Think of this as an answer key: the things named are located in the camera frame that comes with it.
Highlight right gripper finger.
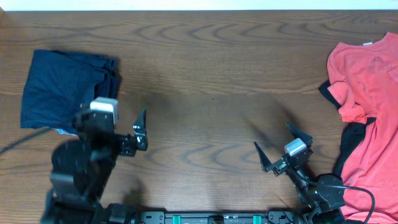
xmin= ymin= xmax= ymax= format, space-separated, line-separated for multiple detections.
xmin=285 ymin=122 xmax=313 ymax=146
xmin=254 ymin=142 xmax=272 ymax=172

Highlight navy blue shorts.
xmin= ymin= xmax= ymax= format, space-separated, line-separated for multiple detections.
xmin=20 ymin=49 xmax=119 ymax=129

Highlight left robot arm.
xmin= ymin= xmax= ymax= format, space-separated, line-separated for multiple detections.
xmin=41 ymin=108 xmax=148 ymax=224

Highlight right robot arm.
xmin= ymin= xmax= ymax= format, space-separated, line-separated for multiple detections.
xmin=254 ymin=123 xmax=345 ymax=223

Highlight folded navy shorts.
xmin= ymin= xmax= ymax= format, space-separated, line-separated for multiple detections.
xmin=55 ymin=128 xmax=77 ymax=136

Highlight black garment under t-shirt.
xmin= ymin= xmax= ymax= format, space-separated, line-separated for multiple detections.
xmin=318 ymin=80 xmax=376 ymax=176

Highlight red t-shirt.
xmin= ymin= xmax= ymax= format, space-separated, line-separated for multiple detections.
xmin=327 ymin=32 xmax=397 ymax=223

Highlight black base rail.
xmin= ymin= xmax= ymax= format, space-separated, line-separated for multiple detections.
xmin=139 ymin=210 xmax=297 ymax=224

